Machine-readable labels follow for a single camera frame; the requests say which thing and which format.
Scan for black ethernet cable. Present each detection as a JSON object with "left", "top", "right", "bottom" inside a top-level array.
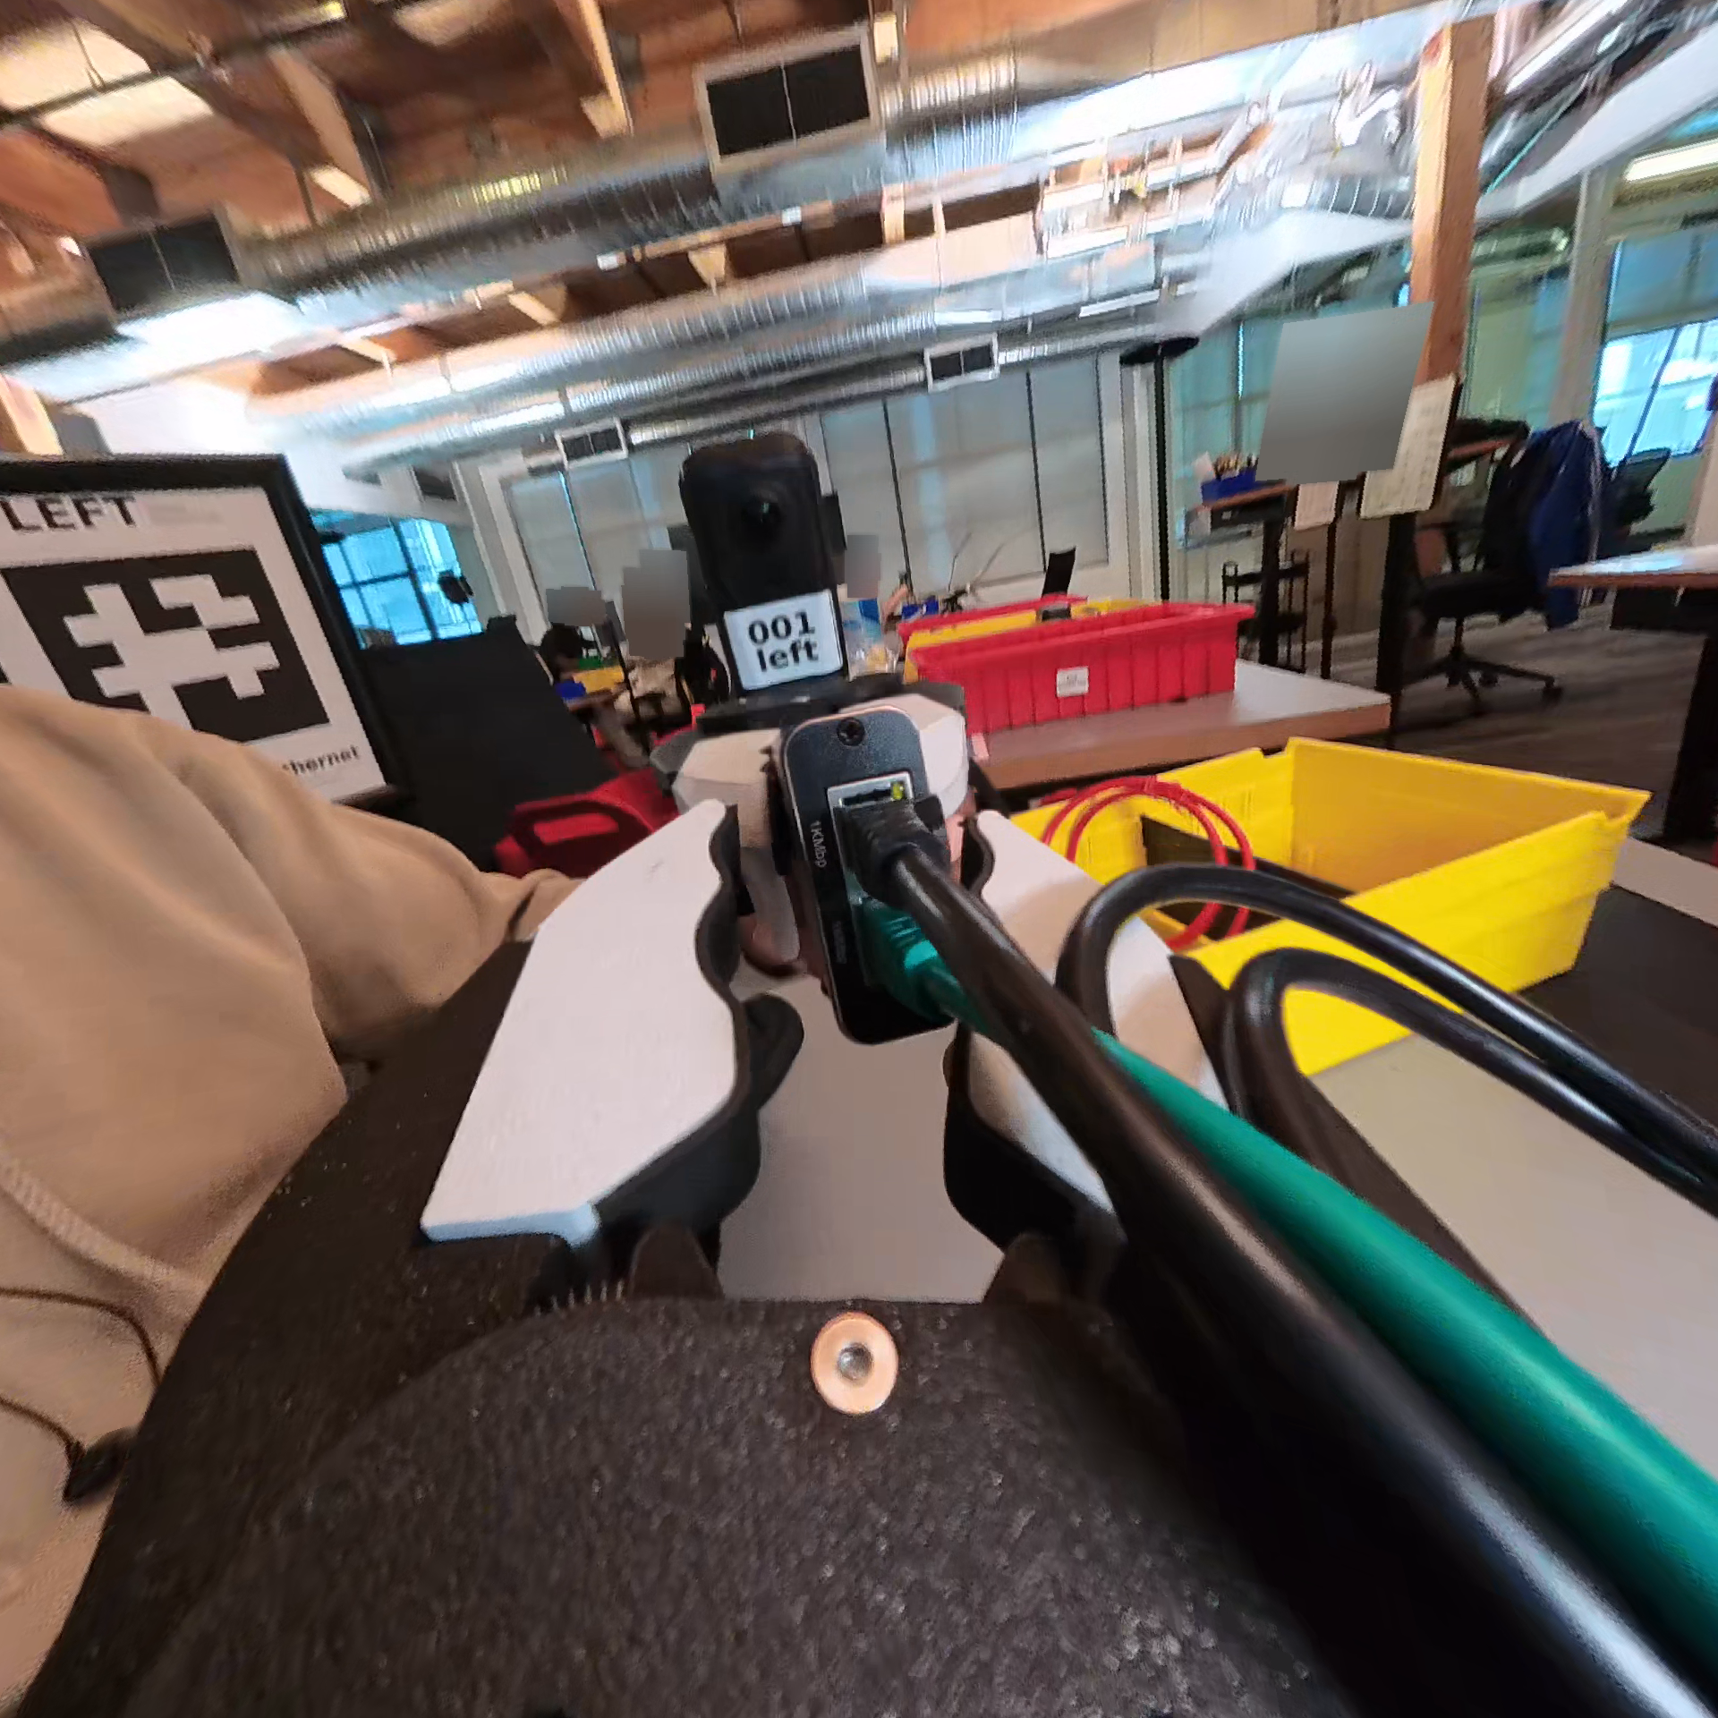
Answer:
[{"left": 835, "top": 786, "right": 1718, "bottom": 1718}]

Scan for black floor lamp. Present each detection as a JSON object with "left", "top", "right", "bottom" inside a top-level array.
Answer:
[{"left": 1117, "top": 336, "right": 1198, "bottom": 605}]

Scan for red ethernet cable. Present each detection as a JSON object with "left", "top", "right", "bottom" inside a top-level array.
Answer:
[{"left": 1036, "top": 772, "right": 1260, "bottom": 950}]

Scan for red shopping basket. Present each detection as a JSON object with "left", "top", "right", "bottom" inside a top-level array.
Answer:
[{"left": 491, "top": 769, "right": 680, "bottom": 877}]

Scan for black office chair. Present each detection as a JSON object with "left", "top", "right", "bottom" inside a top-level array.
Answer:
[{"left": 1409, "top": 420, "right": 1565, "bottom": 714}]

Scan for blue jacket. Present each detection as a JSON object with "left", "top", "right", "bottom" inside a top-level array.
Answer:
[{"left": 1518, "top": 421, "right": 1605, "bottom": 631}]

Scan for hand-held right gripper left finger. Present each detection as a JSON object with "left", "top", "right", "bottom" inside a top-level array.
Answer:
[{"left": 418, "top": 800, "right": 808, "bottom": 1250}]

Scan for green ethernet cable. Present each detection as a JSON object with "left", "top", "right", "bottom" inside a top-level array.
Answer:
[{"left": 859, "top": 901, "right": 1718, "bottom": 1658}]

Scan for black fabric chair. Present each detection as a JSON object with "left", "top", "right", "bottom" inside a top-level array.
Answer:
[{"left": 361, "top": 623, "right": 619, "bottom": 860}]

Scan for person's left hand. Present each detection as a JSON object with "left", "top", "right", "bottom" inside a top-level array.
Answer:
[{"left": 741, "top": 843, "right": 815, "bottom": 977}]

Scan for grey office table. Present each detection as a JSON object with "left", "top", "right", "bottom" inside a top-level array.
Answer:
[{"left": 977, "top": 659, "right": 1392, "bottom": 794}]

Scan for person's beige clothed body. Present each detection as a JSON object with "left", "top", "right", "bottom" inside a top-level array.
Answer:
[{"left": 0, "top": 1046, "right": 353, "bottom": 1673}]

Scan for black earphones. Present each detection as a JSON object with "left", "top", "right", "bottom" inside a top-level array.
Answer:
[{"left": 0, "top": 1286, "right": 166, "bottom": 1505}]

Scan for person's left forearm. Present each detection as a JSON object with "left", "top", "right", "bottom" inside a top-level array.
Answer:
[{"left": 0, "top": 685, "right": 580, "bottom": 1065}]

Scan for black ethernet splitter box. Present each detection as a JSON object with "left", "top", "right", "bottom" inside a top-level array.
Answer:
[{"left": 779, "top": 708, "right": 964, "bottom": 1050}]

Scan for wooden top table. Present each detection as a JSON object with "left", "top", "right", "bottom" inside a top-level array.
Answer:
[{"left": 1549, "top": 547, "right": 1718, "bottom": 844}]

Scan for white paper sheet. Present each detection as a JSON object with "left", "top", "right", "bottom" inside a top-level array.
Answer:
[{"left": 1362, "top": 376, "right": 1459, "bottom": 521}]

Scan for black white marker sign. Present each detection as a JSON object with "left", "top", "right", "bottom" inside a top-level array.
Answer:
[{"left": 0, "top": 453, "right": 395, "bottom": 808}]

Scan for yellow plastic bin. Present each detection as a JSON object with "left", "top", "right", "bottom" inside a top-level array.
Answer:
[
  {"left": 1007, "top": 737, "right": 1652, "bottom": 1078},
  {"left": 902, "top": 599, "right": 1143, "bottom": 679}
]

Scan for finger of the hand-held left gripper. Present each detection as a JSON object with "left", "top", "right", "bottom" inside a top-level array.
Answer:
[
  {"left": 909, "top": 692, "right": 973, "bottom": 820},
  {"left": 668, "top": 727, "right": 788, "bottom": 850}
]

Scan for dark standing desk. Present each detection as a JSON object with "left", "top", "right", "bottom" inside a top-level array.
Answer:
[{"left": 1187, "top": 429, "right": 1518, "bottom": 699}]

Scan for red ribbed plastic bin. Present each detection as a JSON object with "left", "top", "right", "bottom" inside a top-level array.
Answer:
[{"left": 905, "top": 599, "right": 1256, "bottom": 737}]

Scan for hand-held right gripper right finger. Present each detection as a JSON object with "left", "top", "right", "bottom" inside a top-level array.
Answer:
[{"left": 942, "top": 808, "right": 1224, "bottom": 1244}]

